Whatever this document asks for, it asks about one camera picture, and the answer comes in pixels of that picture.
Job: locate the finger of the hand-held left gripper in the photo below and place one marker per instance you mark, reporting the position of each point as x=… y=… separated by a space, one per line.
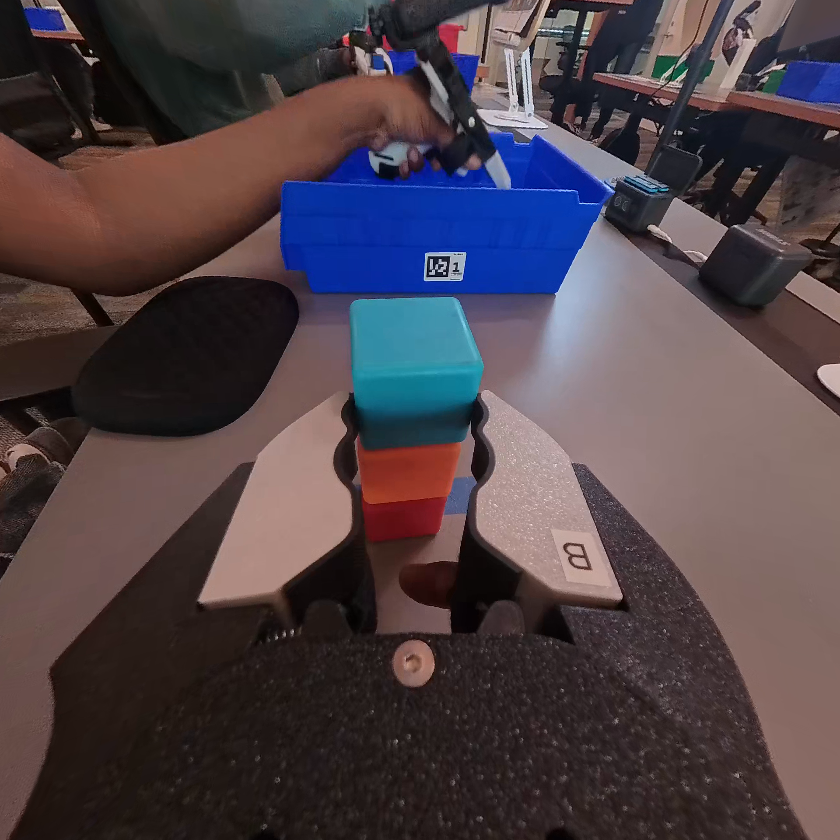
x=496 y=168

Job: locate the person's left forearm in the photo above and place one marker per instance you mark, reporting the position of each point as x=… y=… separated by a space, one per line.
x=158 y=210

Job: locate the teal foam cube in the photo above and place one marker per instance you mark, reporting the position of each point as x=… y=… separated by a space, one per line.
x=418 y=355

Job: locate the blue plastic bin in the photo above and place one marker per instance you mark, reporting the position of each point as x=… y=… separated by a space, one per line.
x=467 y=68
x=814 y=82
x=368 y=236

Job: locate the blue tape strip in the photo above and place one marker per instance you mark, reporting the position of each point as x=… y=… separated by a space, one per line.
x=460 y=495

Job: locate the black power unit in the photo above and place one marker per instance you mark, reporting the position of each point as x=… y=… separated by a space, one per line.
x=755 y=263
x=639 y=204

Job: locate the person's left hand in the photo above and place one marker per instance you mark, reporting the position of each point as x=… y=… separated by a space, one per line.
x=387 y=118

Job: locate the black textured armrest pad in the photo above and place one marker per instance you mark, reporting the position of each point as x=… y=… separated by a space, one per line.
x=184 y=355

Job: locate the red foam cube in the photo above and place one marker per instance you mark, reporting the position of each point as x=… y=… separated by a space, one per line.
x=403 y=517

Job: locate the orange foam cube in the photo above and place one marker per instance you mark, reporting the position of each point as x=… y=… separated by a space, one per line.
x=410 y=470

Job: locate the black office chair frame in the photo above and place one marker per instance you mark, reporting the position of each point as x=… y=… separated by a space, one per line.
x=53 y=361

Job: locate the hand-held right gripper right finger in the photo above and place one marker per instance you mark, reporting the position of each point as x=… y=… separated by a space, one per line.
x=532 y=512

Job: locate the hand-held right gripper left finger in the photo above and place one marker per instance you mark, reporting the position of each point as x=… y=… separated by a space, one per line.
x=278 y=519

